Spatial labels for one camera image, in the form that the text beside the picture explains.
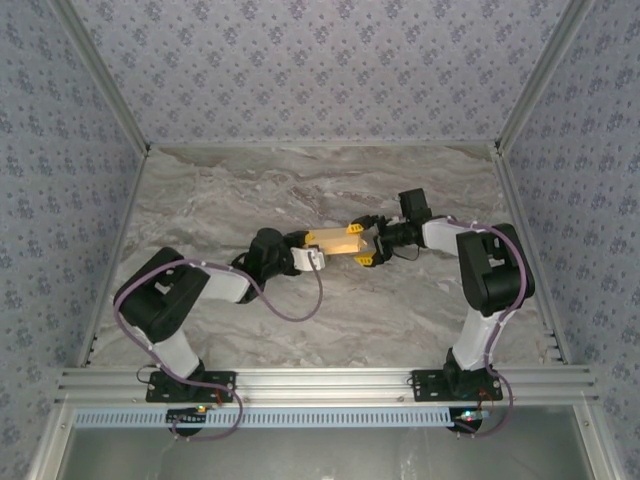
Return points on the aluminium frame post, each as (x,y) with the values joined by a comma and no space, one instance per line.
(100,75)
(545,75)

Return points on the aluminium table side rail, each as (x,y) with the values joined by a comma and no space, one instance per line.
(131,200)
(515,200)

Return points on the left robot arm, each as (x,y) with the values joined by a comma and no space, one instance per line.
(160,300)

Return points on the aluminium mounting rail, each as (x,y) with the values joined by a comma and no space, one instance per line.
(320,385)

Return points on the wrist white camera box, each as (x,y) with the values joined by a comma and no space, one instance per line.
(305,260)
(394,221)

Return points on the small black electronics board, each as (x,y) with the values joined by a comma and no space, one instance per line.
(187,418)
(467,419)

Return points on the aluminium lower frame bar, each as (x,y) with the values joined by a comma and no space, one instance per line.
(50,445)
(595,445)

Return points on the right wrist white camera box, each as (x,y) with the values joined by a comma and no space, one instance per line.
(394,221)

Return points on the grey metal panel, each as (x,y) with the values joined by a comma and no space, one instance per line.
(320,455)

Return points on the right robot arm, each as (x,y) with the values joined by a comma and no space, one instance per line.
(495,270)

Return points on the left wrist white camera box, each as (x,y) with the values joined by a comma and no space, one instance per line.
(305,260)

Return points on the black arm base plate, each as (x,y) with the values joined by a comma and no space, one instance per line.
(425,387)
(225,387)

